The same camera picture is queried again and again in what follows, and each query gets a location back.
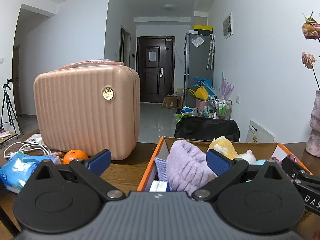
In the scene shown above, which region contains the blue handkerchief tissue box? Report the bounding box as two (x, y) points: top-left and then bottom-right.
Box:
(149, 180), (170, 192)

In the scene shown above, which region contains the pink ribbed vanity suitcase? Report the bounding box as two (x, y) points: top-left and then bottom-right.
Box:
(34, 59), (140, 160)

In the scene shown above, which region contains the dark brown entrance door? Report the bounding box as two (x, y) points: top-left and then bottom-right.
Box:
(136, 36), (175, 103)

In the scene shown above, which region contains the cardboard box on floor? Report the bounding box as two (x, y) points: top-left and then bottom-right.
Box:
(162, 95), (182, 109)

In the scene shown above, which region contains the yellow white plush toy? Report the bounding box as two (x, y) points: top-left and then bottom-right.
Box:
(208, 136), (257, 164)

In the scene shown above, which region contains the yellow blue bags pile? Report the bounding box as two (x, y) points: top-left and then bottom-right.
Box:
(187, 77), (217, 101)

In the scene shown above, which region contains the blue tissue pack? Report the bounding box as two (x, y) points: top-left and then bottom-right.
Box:
(0, 152), (61, 194)

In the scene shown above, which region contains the purple fluffy towel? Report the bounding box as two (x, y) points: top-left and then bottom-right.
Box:
(167, 140), (216, 196)

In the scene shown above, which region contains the grey refrigerator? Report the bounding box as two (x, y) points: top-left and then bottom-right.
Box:
(183, 33), (213, 108)

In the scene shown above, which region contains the orange tangerine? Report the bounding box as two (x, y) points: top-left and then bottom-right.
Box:
(63, 150), (88, 165)

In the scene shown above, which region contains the yellow box on fridge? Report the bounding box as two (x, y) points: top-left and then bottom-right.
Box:
(193, 24), (213, 31)

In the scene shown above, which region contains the red orange cardboard box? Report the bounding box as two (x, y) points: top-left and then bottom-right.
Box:
(137, 137), (310, 194)

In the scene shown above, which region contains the white charging cable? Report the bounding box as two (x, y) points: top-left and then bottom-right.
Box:
(3, 141), (51, 158)

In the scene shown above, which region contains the white board against wall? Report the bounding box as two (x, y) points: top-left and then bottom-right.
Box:
(246, 120), (275, 143)

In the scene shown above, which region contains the purple textured vase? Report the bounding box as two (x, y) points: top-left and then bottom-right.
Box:
(305, 90), (320, 157)

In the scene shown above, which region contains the dried pink rose bouquet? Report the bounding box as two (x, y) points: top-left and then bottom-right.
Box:
(301, 10), (319, 90)

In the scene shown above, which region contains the purple feather decoration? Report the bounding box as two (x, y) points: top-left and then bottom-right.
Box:
(218, 72), (234, 100)

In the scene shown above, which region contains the metal trolley with bottles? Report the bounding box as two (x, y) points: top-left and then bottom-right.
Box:
(204, 99), (232, 120)

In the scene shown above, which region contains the black camera tripod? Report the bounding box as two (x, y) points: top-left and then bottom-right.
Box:
(1, 78), (24, 135)

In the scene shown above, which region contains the wall electrical panel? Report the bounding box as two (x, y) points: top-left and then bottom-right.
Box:
(222, 13), (233, 39)

